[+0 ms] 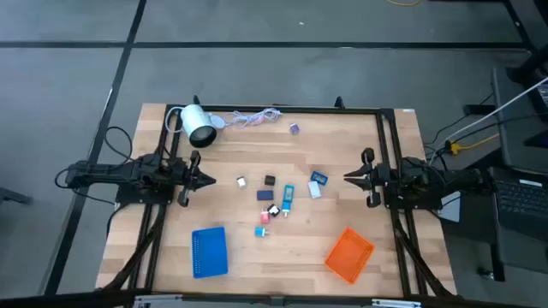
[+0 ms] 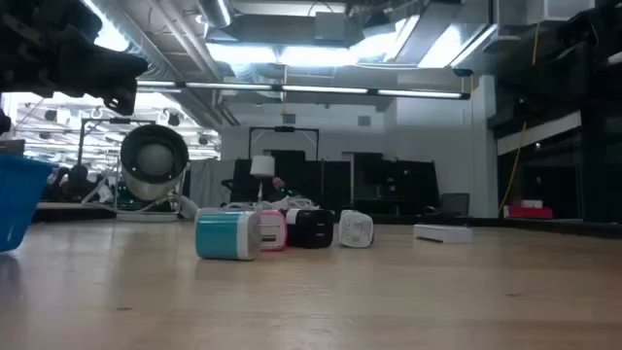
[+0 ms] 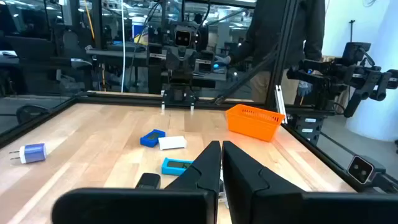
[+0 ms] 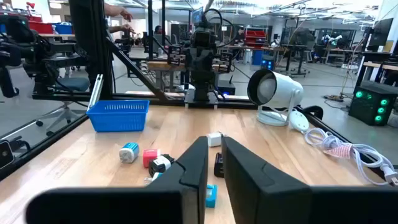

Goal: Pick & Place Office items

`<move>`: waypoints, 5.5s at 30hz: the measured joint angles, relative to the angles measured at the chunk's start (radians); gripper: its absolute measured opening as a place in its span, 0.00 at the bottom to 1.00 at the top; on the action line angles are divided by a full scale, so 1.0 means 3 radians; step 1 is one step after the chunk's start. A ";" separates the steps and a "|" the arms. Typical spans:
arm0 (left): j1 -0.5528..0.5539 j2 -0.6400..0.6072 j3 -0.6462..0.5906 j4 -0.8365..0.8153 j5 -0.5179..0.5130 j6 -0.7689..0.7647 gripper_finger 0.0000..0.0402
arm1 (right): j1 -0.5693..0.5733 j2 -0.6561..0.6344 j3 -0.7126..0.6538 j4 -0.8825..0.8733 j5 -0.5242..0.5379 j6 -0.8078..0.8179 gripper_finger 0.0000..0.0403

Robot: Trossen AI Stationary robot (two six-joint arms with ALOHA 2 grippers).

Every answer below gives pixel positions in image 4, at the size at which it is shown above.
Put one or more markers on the black monitor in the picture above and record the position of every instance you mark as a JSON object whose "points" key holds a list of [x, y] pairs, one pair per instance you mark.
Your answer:
{"points": [[381, 32]]}

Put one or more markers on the red bin rack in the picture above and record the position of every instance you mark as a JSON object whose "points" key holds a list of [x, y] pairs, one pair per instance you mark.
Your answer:
{"points": [[255, 37]]}

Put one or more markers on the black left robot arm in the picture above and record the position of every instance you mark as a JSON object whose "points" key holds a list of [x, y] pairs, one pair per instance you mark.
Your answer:
{"points": [[203, 90]]}

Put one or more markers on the person's hand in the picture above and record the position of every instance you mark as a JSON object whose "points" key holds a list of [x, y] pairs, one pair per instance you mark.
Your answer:
{"points": [[127, 15], [128, 28]]}

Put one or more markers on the white cube charger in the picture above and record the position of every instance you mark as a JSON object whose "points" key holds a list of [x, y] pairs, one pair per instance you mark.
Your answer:
{"points": [[214, 139]]}

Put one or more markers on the black diagonal frame brace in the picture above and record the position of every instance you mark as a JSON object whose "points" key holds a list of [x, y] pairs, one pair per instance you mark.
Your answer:
{"points": [[136, 70]]}

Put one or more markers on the computer tower green lights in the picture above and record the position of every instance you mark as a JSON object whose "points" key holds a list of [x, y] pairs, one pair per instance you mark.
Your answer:
{"points": [[371, 104]]}

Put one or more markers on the blue storage bin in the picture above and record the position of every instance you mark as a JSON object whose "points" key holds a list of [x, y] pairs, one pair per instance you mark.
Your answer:
{"points": [[63, 29]]}

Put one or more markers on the wooden background workbench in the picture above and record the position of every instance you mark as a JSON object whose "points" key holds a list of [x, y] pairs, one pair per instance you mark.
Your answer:
{"points": [[160, 66]]}

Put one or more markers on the white spot lamp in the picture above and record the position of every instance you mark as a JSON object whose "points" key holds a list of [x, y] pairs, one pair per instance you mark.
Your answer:
{"points": [[281, 90]]}

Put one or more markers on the black box blue light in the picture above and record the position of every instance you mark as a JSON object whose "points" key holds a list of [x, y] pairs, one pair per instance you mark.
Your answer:
{"points": [[226, 88]]}

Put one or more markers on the person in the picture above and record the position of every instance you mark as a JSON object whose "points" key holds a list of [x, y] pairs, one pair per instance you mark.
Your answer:
{"points": [[240, 35], [158, 30]]}

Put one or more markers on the red wall charger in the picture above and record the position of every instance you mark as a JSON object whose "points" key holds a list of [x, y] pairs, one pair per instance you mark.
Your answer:
{"points": [[150, 157]]}

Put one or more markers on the person's forearm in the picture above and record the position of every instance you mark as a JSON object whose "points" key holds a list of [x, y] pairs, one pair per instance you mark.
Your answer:
{"points": [[115, 29], [112, 10]]}

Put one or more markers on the blue plastic basket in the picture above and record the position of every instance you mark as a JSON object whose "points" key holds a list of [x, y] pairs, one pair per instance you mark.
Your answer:
{"points": [[118, 119]]}

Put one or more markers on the white charger blue cap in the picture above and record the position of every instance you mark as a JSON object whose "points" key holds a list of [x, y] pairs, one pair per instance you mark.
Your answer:
{"points": [[129, 153]]}

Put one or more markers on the cyan framed display tag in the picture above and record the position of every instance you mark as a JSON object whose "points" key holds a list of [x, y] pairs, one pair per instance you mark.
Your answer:
{"points": [[211, 196]]}

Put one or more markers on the cyan charger white end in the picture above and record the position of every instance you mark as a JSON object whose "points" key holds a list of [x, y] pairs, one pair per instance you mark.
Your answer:
{"points": [[153, 178]]}

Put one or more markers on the silver aluminium profile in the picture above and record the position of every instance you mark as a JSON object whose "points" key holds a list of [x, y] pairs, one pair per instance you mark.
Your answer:
{"points": [[95, 91]]}

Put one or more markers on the black rounded device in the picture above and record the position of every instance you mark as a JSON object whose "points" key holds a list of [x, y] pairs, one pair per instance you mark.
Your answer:
{"points": [[5, 155]]}

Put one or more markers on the grey office chair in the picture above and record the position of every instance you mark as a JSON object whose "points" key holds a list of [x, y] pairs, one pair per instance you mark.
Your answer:
{"points": [[70, 85]]}

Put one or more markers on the red storage bin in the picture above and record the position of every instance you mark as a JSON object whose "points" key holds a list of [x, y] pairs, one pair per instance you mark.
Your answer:
{"points": [[40, 27]]}

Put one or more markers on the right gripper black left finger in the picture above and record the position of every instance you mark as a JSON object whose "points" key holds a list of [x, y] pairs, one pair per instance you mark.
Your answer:
{"points": [[174, 199]]}

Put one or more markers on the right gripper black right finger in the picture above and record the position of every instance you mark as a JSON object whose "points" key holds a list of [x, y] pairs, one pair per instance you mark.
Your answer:
{"points": [[264, 199]]}

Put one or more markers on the small black power adapter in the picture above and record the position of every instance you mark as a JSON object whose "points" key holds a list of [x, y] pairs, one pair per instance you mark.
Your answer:
{"points": [[218, 165]]}

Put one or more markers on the red white paper tag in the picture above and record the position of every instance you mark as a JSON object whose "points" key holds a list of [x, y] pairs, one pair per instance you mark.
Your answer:
{"points": [[339, 151]]}

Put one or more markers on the black frame upright post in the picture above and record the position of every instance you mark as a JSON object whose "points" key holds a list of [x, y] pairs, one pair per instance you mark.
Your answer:
{"points": [[90, 46]]}

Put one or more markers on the black wall charger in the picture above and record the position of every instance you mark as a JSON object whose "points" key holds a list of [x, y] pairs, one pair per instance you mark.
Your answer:
{"points": [[158, 166]]}

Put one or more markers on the blue lit computer case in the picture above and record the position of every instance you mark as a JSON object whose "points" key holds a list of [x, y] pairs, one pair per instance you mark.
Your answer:
{"points": [[267, 63]]}

